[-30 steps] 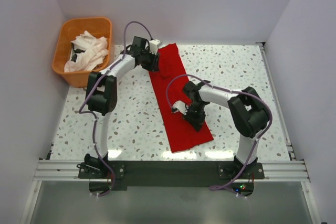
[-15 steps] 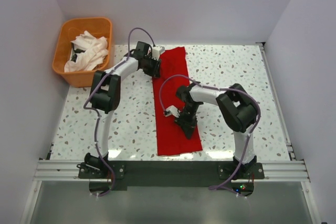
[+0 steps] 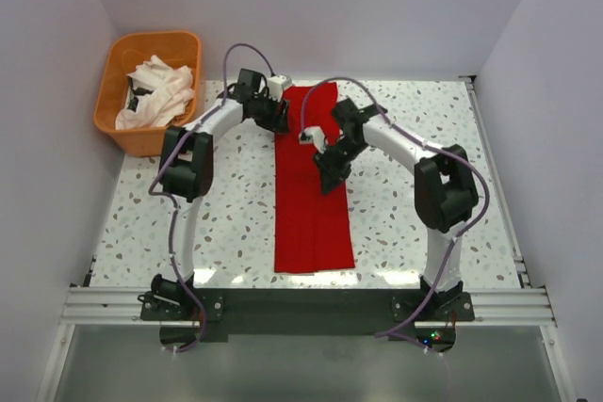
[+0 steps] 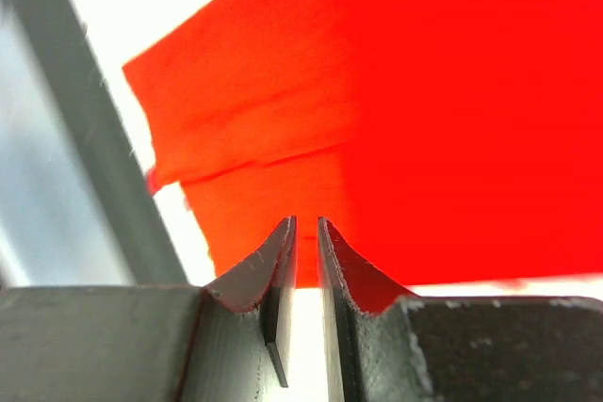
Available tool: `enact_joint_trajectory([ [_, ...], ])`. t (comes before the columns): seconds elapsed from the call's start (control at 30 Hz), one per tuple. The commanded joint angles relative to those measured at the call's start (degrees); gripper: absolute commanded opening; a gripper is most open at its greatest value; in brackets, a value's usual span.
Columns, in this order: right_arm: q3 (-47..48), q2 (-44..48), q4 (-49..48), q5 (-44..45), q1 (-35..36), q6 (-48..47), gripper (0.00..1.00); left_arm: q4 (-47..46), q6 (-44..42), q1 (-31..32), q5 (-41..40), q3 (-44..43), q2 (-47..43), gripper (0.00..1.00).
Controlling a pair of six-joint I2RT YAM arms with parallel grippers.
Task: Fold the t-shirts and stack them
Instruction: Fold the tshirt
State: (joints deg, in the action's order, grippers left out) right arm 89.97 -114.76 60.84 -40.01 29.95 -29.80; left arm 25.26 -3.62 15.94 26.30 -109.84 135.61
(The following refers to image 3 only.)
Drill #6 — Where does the aluminium frame rail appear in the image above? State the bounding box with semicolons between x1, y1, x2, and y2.
59;249;578;401

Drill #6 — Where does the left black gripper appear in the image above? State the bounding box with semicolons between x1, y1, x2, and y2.
253;90;290;134

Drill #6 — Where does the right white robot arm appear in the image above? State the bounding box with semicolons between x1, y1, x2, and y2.
299;98;479;320

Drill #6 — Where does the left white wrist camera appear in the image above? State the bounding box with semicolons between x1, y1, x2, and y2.
267;74;293;100

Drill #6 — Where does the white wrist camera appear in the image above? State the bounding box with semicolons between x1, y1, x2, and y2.
298;126;328;153
267;74;293;100

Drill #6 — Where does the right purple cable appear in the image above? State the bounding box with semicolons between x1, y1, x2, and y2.
299;77;494;351

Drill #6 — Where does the white t shirt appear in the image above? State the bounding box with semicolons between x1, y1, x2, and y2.
115;55;195;130

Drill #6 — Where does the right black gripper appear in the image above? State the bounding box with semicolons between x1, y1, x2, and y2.
312;137;369;197

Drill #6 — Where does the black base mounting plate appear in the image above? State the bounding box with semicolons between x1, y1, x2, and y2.
138;281;476;346

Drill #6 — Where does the red t shirt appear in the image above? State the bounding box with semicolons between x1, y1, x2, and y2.
274;83;355;274

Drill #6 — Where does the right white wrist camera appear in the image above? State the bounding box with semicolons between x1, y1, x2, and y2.
298;126;328;153

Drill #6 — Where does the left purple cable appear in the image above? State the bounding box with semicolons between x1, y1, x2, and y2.
148;42;279;355

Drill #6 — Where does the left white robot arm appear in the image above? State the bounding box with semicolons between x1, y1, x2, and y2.
149;69;292;319

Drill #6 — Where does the orange plastic laundry basket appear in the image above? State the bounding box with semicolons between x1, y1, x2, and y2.
93;31;204;157

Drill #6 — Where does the purple cable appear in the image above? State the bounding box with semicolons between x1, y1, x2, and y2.
299;77;494;351
148;42;279;355

